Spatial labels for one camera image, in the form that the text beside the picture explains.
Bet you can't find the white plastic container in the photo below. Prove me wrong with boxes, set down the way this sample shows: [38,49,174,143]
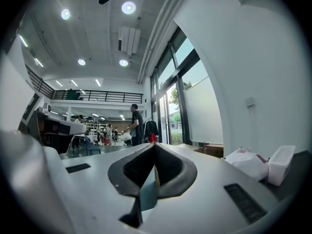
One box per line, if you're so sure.
[268,145,296,187]

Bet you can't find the blue chair black legs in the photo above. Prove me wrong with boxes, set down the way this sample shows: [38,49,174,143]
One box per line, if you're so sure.
[84,135,101,156]

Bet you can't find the black-framed glass door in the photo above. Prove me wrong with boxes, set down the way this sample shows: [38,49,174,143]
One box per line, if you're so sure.
[150,27,210,146]

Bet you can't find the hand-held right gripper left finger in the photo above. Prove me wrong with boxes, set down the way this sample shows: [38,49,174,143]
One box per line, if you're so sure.
[62,143,156,234]

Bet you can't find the black metal railing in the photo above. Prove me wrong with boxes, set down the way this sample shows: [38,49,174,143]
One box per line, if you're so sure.
[25,64,144,104]

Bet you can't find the hanging black coats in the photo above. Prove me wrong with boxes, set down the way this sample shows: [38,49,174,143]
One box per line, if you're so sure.
[143,119,159,143]

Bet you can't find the white roller blind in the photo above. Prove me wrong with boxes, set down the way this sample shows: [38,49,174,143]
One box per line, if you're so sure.
[184,77,224,145]

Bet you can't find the white shelving rack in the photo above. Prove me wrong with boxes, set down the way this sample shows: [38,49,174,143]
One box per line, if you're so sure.
[86,119,108,136]

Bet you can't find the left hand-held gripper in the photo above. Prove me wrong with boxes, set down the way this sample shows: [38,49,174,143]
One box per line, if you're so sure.
[0,55,87,154]

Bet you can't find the white plastic bag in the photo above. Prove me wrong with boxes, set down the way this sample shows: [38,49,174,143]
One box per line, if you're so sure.
[225,148,270,182]

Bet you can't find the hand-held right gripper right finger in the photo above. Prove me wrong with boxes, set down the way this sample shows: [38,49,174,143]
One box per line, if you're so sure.
[142,143,290,234]

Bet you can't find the white ceiling air conditioner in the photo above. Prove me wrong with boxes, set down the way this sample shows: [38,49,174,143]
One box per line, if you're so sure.
[117,26,142,57]

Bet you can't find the white ceiling pipes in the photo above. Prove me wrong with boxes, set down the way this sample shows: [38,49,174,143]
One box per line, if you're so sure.
[136,0,190,84]

